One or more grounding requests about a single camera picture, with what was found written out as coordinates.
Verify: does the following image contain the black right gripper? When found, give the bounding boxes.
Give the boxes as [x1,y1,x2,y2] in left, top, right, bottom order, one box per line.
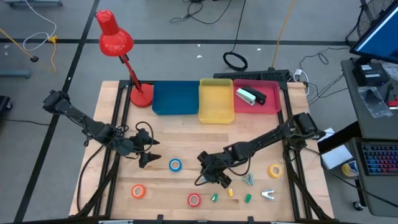
[197,150,233,190]

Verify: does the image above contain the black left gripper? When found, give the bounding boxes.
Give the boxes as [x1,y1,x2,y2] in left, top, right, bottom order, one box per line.
[118,129,162,169]

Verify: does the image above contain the red tape roll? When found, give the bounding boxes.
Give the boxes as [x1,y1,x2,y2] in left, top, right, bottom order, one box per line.
[187,192,202,208]

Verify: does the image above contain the orange tape roll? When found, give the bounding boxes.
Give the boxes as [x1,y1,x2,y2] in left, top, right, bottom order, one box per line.
[131,184,147,200]

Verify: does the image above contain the mint white stapler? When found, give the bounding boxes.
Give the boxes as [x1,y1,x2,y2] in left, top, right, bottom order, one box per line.
[235,88,257,106]

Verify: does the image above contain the black stapler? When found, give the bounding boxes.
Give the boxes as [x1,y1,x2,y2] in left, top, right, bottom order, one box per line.
[242,86,267,106]

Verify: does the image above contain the teal staple remover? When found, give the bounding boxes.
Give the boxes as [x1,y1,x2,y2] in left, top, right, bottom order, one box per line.
[243,173,256,187]

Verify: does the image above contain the yellow and blue tape roll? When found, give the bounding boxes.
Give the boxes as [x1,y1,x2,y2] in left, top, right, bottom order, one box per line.
[341,161,359,177]

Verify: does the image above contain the blue plastic tray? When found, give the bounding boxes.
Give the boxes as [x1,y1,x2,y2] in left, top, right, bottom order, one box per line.
[151,80,200,116]

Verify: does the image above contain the yellow plastic tray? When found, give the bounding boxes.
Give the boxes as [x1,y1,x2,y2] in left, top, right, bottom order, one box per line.
[198,78,235,124]

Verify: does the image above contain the pink plastic tray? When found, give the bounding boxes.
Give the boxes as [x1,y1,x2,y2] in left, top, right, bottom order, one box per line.
[233,78,282,115]

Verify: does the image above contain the red desk lamp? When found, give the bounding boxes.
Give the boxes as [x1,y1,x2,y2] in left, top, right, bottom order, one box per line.
[95,9,155,109]

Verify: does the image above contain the white cardboard box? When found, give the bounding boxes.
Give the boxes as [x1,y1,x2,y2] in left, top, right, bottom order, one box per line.
[321,144,354,170]

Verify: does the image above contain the white power adapter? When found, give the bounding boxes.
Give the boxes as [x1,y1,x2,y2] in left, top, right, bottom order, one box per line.
[294,68,309,82]

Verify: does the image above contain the black caster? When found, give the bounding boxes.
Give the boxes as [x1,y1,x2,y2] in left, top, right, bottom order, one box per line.
[0,95,13,111]

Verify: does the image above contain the grey floor base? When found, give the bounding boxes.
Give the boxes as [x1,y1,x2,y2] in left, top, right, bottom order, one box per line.
[0,70,31,78]

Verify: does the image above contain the grey desk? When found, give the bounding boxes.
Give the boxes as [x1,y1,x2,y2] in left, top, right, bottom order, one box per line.
[341,57,398,141]

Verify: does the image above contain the grey cart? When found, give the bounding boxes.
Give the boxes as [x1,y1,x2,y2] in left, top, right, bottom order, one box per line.
[348,136,398,218]

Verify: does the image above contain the backlit rainbow keyboard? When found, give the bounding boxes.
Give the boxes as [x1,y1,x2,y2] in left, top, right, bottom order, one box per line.
[362,143,398,177]

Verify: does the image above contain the yellow pole with black foot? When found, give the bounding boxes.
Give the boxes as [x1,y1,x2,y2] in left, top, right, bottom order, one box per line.
[0,28,40,63]

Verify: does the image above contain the clear plastic bag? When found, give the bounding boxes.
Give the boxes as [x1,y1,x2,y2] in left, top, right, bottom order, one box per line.
[357,86,393,118]

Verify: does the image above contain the grey stand base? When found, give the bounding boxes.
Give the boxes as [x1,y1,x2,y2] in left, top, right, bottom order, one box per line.
[5,0,63,7]

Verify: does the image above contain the black mini computer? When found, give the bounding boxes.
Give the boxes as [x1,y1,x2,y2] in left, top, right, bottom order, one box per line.
[352,63,390,87]

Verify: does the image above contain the black computer monitor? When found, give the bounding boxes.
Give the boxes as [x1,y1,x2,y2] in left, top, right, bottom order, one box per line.
[349,0,398,65]

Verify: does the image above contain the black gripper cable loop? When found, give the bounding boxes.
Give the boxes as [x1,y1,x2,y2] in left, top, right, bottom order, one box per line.
[135,121,155,141]

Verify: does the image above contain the black aluminium table frame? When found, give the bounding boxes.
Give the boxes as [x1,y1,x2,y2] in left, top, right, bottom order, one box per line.
[74,70,335,224]

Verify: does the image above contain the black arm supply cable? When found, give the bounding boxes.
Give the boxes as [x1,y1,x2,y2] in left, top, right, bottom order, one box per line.
[76,144,105,214]

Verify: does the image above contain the black coiled cable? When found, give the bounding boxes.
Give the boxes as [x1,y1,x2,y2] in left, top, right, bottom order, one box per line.
[222,0,249,72]

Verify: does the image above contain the orange yellow extension cable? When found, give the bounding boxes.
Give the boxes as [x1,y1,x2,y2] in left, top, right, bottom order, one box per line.
[46,35,58,74]

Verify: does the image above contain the white floor cable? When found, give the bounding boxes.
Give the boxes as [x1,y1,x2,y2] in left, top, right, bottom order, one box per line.
[23,0,57,52]

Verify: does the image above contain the thin black floor cable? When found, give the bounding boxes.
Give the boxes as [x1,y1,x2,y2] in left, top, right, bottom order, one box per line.
[299,46,351,106]

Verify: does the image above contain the yellow hanging cable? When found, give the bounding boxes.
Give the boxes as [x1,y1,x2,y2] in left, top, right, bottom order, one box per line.
[271,0,295,71]

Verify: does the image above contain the black wire fan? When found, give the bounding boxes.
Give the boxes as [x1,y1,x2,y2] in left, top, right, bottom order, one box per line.
[345,0,396,47]

